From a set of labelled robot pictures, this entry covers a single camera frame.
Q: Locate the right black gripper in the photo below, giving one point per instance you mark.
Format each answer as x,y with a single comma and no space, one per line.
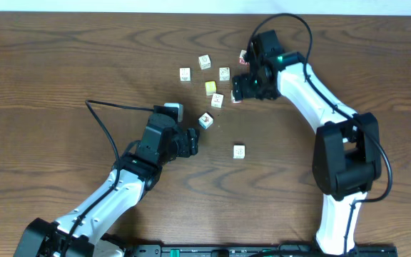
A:
242,88

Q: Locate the white block below yellow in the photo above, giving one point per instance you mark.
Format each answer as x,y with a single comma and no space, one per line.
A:
217,100

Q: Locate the red M letter block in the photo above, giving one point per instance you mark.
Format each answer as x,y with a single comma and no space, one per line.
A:
242,57

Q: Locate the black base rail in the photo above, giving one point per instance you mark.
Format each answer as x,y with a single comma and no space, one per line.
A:
208,251

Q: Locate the white block blue side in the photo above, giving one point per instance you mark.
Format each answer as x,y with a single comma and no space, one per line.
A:
239,151

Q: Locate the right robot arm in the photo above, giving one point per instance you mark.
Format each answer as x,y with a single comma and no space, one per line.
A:
347,151

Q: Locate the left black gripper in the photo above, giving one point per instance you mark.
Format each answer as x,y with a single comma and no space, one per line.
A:
188,142

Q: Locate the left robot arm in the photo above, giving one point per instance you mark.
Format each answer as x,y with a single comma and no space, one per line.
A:
133,175

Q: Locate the white block centre top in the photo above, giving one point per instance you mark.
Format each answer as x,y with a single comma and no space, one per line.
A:
224,73

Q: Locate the leftmost white letter block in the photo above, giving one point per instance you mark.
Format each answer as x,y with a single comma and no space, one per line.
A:
185,74

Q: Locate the white block red side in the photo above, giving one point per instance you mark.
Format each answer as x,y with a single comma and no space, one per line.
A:
233,100

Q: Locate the apple block blue side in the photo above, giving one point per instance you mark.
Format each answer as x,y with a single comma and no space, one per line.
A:
206,120

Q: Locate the white block upper left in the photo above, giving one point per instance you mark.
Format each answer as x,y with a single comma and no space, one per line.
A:
204,62

